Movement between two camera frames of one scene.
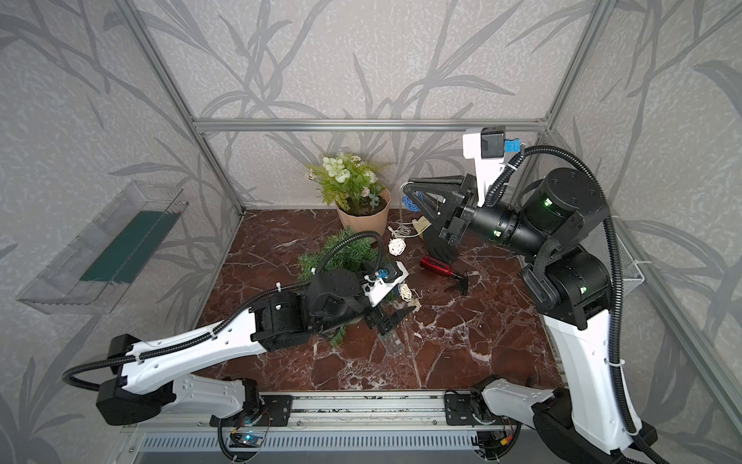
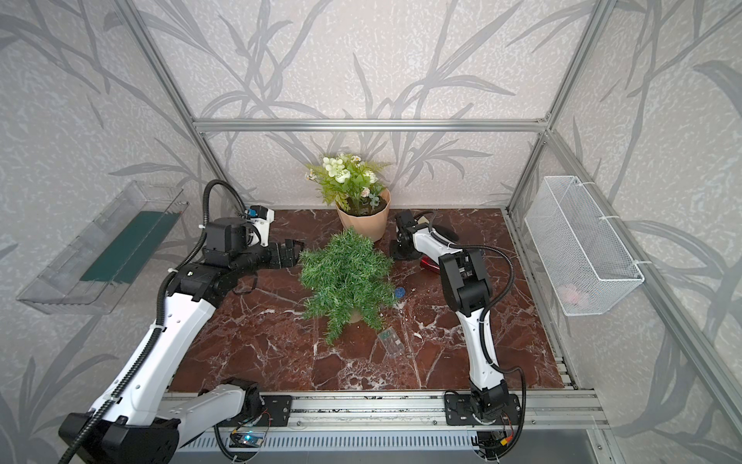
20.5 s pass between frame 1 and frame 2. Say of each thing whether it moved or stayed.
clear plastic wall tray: stayed
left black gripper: moved
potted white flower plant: stayed
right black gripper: moved
